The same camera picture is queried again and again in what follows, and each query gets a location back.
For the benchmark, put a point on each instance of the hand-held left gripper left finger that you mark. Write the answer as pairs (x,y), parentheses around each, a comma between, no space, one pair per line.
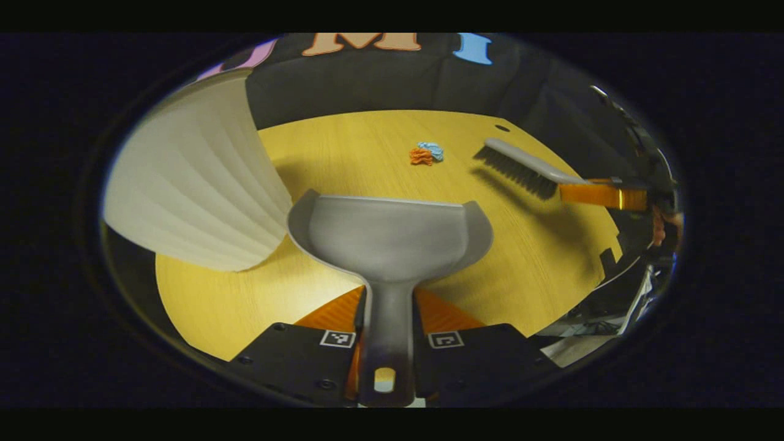
(300,361)

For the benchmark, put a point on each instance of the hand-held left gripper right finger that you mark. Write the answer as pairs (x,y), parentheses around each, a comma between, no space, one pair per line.
(478,361)

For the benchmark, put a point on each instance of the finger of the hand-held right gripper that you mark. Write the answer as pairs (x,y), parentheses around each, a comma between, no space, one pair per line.
(600,195)

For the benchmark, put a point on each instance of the small grey broom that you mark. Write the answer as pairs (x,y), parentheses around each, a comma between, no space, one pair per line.
(527,165)

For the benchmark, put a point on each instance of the grey plastic dustpan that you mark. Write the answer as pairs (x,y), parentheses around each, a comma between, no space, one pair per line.
(392,239)

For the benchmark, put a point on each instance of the white ribbed garbage bin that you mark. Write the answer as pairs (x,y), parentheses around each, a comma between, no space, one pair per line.
(196,177)

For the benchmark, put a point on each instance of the yellow wooden desktop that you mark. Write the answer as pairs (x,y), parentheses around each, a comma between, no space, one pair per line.
(367,159)

